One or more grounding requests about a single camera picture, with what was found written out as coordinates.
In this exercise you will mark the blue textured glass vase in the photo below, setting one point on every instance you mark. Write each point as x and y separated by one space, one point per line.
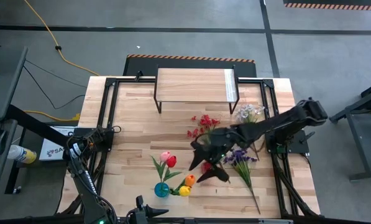
162 190

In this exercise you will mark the silver metal bracket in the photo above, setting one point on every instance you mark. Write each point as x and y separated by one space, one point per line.
275 221

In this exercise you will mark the orange artificial tulip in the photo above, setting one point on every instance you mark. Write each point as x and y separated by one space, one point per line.
189 180

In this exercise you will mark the pink artificial tulip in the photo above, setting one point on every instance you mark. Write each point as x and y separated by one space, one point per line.
165 155

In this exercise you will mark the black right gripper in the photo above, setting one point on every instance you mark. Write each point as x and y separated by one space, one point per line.
217 146

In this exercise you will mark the white and yellow bottle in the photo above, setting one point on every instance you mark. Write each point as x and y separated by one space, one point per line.
20 154

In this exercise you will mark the yellow artificial tulip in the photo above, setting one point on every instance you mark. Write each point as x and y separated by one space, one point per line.
184 190

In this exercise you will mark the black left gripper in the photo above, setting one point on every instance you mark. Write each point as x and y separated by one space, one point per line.
138 217

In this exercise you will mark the grey side desk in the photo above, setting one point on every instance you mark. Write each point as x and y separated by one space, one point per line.
5 87

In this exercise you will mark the white artificial flower bunch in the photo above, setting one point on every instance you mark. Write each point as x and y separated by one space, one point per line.
247 113

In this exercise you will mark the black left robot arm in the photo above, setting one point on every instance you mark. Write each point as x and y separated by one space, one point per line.
85 186

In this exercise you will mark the white printed cardboard box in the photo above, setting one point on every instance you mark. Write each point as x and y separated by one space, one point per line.
53 152

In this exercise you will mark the purple artificial flower bunch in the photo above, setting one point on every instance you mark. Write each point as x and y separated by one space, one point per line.
241 165

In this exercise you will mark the black diagonal beam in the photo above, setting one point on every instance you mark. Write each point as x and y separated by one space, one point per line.
33 124

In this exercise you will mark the grey metal stand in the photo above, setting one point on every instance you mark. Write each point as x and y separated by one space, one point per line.
363 155

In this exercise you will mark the black hazard-striped floor mat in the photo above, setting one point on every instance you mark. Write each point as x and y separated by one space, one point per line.
328 6
141 67

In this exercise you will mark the wooden shelf with black legs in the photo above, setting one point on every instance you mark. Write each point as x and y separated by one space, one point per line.
191 85

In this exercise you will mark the black metal table frame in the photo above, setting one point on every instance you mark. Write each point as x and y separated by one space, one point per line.
129 80

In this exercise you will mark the red artificial tulip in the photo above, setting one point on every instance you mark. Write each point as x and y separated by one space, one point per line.
171 161

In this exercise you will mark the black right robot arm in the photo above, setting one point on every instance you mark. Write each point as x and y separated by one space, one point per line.
281 123

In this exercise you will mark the red ribbed glass vase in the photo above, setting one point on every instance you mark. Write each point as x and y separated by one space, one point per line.
207 166

